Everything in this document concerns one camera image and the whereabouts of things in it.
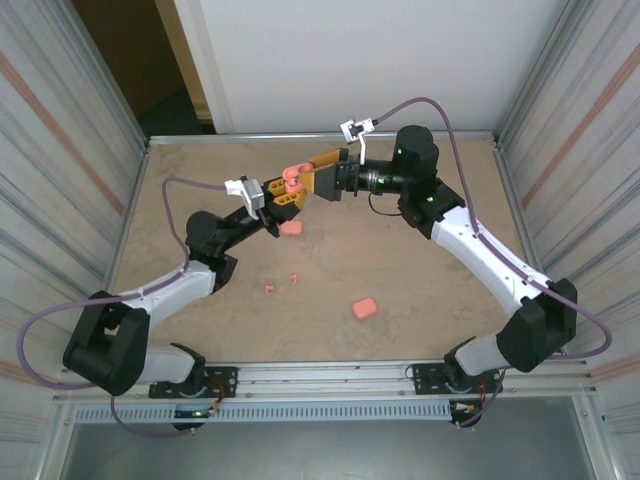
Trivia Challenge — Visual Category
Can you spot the aluminium frame bar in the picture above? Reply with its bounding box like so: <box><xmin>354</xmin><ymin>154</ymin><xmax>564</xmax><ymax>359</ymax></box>
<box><xmin>146</xmin><ymin>131</ymin><xmax>502</xmax><ymax>147</ymax></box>

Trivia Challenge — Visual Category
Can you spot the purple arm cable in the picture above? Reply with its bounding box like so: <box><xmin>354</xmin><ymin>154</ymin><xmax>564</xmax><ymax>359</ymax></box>
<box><xmin>16</xmin><ymin>177</ymin><xmax>229</xmax><ymax>439</ymax></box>
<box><xmin>372</xmin><ymin>97</ymin><xmax>614</xmax><ymax>430</ymax></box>

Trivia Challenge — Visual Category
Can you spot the aluminium side rail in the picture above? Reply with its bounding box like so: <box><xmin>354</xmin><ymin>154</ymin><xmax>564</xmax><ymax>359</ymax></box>
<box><xmin>89</xmin><ymin>142</ymin><xmax>152</xmax><ymax>364</ymax></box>
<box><xmin>492</xmin><ymin>139</ymin><xmax>569</xmax><ymax>359</ymax></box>

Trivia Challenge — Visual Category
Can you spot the aluminium mounting rail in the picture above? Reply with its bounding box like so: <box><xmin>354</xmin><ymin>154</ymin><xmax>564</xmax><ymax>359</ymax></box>
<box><xmin>59</xmin><ymin>357</ymin><xmax>599</xmax><ymax>404</ymax></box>

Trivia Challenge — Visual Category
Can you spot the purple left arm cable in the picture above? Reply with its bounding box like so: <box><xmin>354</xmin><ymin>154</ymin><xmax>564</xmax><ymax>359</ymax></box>
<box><xmin>16</xmin><ymin>177</ymin><xmax>229</xmax><ymax>439</ymax></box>

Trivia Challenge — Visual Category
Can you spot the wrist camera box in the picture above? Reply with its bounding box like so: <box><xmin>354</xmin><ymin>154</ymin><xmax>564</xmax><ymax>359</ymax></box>
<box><xmin>223</xmin><ymin>175</ymin><xmax>265</xmax><ymax>222</ymax></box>
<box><xmin>339</xmin><ymin>116</ymin><xmax>376</xmax><ymax>166</ymax></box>

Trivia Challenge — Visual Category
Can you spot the grey slotted cable duct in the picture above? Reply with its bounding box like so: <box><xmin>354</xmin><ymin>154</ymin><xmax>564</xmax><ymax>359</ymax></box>
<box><xmin>73</xmin><ymin>402</ymin><xmax>454</xmax><ymax>424</ymax></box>

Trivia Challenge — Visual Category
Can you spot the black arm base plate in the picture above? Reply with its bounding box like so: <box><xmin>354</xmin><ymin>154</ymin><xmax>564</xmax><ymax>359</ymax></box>
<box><xmin>410</xmin><ymin>362</ymin><xmax>504</xmax><ymax>396</ymax></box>
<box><xmin>148</xmin><ymin>366</ymin><xmax>239</xmax><ymax>400</ymax></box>

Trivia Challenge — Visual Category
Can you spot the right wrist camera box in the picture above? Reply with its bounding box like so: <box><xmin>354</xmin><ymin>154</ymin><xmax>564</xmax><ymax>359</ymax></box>
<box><xmin>339</xmin><ymin>116</ymin><xmax>376</xmax><ymax>166</ymax></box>

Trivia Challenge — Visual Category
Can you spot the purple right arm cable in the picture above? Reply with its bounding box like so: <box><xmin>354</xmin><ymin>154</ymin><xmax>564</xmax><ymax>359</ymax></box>
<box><xmin>372</xmin><ymin>97</ymin><xmax>614</xmax><ymax>430</ymax></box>

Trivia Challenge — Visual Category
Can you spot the brown door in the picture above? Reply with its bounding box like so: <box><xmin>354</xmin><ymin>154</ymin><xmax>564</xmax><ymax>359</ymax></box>
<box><xmin>72</xmin><ymin>0</ymin><xmax>217</xmax><ymax>135</ymax></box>

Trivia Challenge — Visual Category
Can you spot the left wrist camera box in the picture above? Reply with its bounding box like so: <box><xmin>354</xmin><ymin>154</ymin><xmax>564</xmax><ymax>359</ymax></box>
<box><xmin>223</xmin><ymin>175</ymin><xmax>265</xmax><ymax>222</ymax></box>

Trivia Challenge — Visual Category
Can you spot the aluminium frame post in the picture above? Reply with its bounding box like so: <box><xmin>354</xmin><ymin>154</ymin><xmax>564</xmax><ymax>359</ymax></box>
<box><xmin>492</xmin><ymin>0</ymin><xmax>586</xmax><ymax>146</ymax></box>
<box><xmin>58</xmin><ymin>0</ymin><xmax>152</xmax><ymax>151</ymax></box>

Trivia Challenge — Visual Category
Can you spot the small circuit board with wires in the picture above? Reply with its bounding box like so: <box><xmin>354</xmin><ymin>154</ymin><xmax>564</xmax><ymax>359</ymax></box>
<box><xmin>448</xmin><ymin>399</ymin><xmax>485</xmax><ymax>417</ymax></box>
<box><xmin>172</xmin><ymin>405</ymin><xmax>222</xmax><ymax>420</ymax></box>

